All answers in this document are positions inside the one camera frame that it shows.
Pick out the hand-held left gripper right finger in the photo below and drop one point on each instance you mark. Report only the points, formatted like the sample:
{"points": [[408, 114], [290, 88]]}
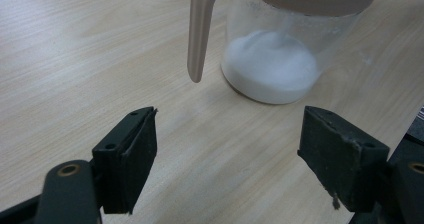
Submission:
{"points": [[340, 157]]}

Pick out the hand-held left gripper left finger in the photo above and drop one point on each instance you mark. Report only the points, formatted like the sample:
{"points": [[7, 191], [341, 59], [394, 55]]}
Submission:
{"points": [[126, 160]]}

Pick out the clear glass jar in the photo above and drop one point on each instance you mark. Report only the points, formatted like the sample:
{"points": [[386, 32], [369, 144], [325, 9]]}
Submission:
{"points": [[333, 34]]}

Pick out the white powder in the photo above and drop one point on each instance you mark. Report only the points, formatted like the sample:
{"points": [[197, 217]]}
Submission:
{"points": [[270, 67]]}

